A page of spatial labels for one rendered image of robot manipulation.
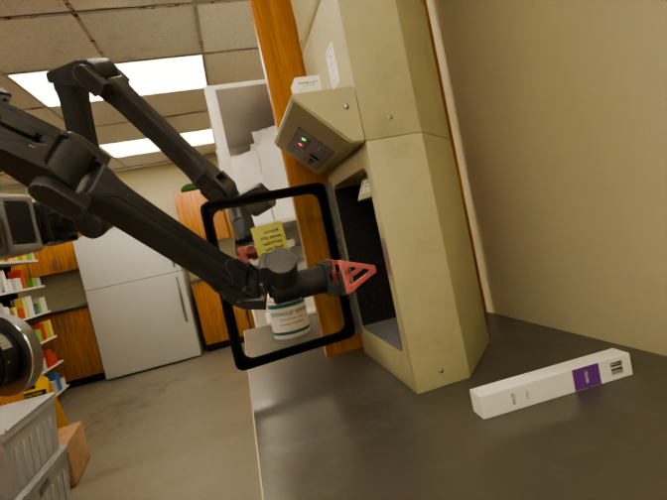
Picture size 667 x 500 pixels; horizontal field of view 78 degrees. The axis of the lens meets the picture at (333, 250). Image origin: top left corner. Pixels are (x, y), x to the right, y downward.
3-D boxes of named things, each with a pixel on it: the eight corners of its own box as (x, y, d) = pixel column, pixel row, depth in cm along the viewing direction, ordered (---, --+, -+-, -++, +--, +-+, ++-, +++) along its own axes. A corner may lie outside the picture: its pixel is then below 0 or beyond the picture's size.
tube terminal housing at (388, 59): (450, 327, 113) (393, 44, 109) (533, 357, 82) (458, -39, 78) (364, 352, 107) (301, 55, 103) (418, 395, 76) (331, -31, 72)
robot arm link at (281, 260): (243, 274, 88) (237, 310, 82) (234, 239, 78) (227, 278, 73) (300, 274, 88) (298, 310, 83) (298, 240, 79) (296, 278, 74)
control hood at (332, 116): (327, 173, 105) (318, 134, 104) (365, 141, 73) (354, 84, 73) (282, 181, 102) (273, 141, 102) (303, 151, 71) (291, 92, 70)
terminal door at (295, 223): (356, 335, 105) (324, 181, 103) (236, 373, 96) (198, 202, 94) (355, 335, 106) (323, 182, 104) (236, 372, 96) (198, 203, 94)
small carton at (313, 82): (320, 113, 86) (314, 84, 86) (326, 104, 81) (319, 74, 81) (297, 116, 85) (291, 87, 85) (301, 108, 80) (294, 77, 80)
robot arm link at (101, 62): (65, 53, 99) (33, 55, 91) (119, 58, 98) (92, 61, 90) (99, 222, 121) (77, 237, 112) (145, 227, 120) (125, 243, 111)
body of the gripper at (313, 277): (323, 260, 90) (290, 268, 89) (333, 262, 81) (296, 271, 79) (330, 289, 91) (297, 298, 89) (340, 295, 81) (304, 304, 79)
